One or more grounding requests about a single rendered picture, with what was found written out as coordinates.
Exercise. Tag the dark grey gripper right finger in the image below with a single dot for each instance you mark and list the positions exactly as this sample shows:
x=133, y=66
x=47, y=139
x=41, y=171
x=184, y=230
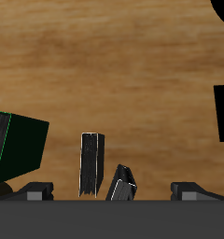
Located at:
x=185, y=190

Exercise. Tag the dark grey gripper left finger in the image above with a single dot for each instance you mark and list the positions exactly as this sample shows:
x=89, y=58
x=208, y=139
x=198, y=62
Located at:
x=39, y=190

